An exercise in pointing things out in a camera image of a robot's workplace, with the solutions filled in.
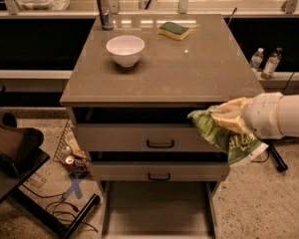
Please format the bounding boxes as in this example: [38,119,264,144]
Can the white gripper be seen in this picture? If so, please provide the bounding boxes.
[211,93,283,139]

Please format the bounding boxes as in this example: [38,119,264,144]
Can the green jalapeno chip bag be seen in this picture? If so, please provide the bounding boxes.
[187,106,268,166]

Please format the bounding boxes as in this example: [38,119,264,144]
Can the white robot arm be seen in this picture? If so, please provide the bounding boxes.
[211,93,299,139]

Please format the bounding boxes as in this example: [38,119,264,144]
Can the grey drawer cabinet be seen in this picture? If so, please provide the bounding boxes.
[59,13,267,239]

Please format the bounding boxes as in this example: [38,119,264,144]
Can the bottom open drawer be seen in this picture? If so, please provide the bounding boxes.
[101,182,220,239]

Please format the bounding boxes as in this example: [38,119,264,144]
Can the top grey drawer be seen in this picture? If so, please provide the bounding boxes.
[72,123,220,152]

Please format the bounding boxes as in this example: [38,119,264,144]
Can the grey drawer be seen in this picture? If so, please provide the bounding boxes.
[72,123,220,152]
[88,161,229,181]

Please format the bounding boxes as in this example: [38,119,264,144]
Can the middle grey drawer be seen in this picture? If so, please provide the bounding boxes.
[88,161,229,181]

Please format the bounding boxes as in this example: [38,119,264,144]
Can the small clear water bottle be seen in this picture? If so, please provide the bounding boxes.
[249,48,264,72]

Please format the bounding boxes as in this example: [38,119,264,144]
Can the tall clear plastic bottle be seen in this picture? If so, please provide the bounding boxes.
[260,48,282,80]

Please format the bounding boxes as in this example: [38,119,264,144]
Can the black stand base bar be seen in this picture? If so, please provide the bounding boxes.
[268,141,288,173]

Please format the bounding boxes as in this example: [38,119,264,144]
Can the yellow green sponge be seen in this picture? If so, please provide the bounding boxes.
[157,22,189,41]

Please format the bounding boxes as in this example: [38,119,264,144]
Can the white bowl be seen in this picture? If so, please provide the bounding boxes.
[106,35,145,68]

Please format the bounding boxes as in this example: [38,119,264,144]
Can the red soda can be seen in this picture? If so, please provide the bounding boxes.
[65,155,75,171]

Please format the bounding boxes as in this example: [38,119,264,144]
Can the blue tape cross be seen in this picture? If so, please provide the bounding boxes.
[62,177,83,199]

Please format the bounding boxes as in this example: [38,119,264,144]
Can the blue silver energy drink can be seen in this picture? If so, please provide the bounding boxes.
[96,0,114,30]

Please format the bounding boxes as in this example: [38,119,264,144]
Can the black chair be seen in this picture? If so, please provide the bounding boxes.
[0,82,49,204]

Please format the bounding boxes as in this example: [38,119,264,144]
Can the black table leg bar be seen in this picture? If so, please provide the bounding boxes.
[10,187,101,239]

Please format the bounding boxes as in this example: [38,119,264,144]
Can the black cable with plug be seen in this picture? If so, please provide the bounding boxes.
[251,148,271,164]

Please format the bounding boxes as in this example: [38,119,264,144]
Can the wire basket on floor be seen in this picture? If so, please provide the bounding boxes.
[53,120,88,174]

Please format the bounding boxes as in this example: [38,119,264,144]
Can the black floor cable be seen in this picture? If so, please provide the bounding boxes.
[21,182,100,233]

